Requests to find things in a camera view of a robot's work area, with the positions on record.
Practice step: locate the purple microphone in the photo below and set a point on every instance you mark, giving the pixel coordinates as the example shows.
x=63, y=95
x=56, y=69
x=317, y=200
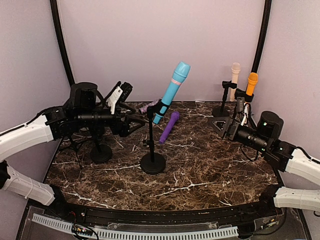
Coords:
x=173, y=119

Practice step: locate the orange microphone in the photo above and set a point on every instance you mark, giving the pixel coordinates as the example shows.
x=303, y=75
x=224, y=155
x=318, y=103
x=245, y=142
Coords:
x=252, y=82

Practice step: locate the light blue microphone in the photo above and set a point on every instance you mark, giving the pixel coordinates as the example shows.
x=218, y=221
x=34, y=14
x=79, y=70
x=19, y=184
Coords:
x=178, y=77

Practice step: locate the black tripod shock-mount stand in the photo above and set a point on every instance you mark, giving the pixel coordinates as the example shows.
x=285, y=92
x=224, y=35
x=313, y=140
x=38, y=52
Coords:
x=74, y=142

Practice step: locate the black left corner frame post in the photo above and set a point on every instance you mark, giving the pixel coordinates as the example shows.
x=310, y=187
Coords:
x=61, y=41

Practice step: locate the white slotted cable duct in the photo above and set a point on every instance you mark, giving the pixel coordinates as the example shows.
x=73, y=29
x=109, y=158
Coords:
x=134, y=232

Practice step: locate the black corner frame post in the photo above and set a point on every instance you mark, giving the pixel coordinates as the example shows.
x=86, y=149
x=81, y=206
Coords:
x=61, y=41
x=262, y=35

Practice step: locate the black stand holding purple microphone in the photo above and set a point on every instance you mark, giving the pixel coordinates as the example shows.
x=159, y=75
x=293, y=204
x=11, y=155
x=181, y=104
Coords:
x=100, y=153

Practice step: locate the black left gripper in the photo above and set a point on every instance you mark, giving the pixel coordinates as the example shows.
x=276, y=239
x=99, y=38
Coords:
x=124, y=130

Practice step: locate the black stand holding blue microphone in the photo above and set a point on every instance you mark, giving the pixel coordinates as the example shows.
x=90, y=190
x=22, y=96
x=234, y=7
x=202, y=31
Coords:
x=152, y=163

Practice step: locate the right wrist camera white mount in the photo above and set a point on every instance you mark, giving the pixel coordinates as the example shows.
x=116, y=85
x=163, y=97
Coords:
x=243, y=108

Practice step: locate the black front table rail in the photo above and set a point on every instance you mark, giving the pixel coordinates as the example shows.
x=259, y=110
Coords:
x=232, y=215

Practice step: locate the black stand holding orange microphone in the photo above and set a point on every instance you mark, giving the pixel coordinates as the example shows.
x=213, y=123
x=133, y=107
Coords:
x=241, y=93

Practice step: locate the rhinestone silver-head microphone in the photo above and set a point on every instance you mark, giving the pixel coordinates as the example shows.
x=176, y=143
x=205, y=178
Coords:
x=143, y=110

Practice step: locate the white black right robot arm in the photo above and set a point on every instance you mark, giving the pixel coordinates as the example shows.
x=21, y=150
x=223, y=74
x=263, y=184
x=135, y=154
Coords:
x=280, y=155

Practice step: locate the black stand holding white microphone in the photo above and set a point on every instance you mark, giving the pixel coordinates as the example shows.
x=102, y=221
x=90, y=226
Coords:
x=219, y=111

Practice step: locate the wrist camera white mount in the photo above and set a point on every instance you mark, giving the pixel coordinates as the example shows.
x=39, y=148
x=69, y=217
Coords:
x=118, y=94
x=243, y=108

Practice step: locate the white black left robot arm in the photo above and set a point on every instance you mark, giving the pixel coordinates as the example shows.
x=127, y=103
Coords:
x=85, y=108

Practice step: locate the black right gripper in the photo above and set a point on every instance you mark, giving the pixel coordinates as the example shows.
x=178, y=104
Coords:
x=226, y=130

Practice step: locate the cream white microphone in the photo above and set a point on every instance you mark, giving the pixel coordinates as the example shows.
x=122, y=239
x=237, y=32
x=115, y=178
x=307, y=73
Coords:
x=235, y=71

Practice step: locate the black right corner frame post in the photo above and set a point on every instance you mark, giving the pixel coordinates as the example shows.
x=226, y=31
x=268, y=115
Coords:
x=262, y=35

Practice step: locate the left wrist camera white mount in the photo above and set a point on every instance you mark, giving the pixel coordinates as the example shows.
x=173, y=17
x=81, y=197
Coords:
x=118, y=94

